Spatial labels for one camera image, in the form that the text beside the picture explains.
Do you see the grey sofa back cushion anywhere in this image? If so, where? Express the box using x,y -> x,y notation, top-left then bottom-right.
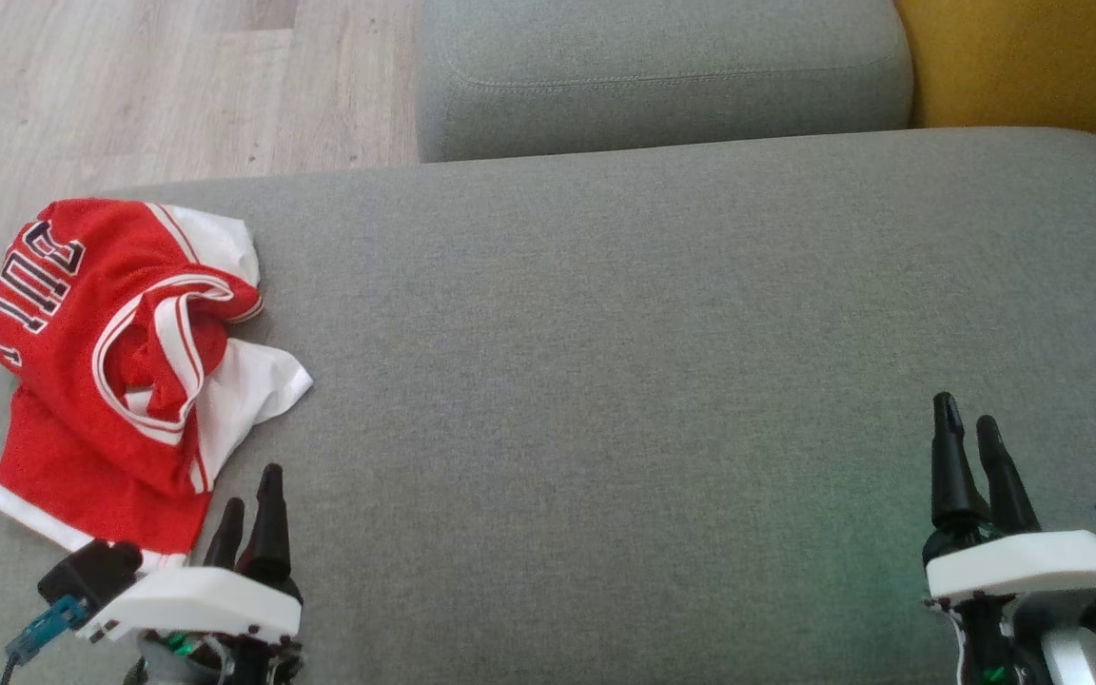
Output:
415,0 -> 915,164

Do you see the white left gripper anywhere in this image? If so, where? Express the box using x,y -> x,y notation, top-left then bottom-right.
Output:
82,463 -> 306,685

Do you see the grey fabric sofa seat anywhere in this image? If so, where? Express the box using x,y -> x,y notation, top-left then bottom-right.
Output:
0,127 -> 1096,685

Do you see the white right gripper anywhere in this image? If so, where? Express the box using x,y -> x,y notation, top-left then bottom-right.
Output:
924,392 -> 1096,685

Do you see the red and white jersey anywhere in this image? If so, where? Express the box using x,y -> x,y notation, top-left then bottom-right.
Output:
0,197 -> 314,572

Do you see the yellow pillow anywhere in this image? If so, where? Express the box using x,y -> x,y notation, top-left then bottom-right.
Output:
893,0 -> 1096,167

